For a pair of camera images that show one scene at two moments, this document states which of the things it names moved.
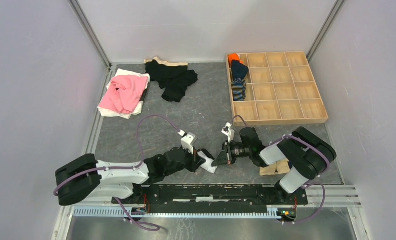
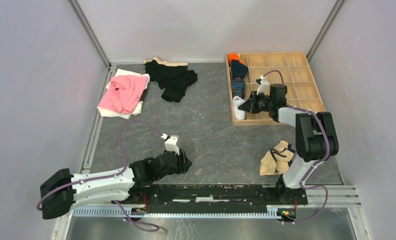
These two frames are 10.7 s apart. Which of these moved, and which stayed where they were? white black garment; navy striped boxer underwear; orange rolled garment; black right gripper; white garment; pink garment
Moved: black right gripper; white black garment
Stayed: navy striped boxer underwear; white garment; orange rolled garment; pink garment
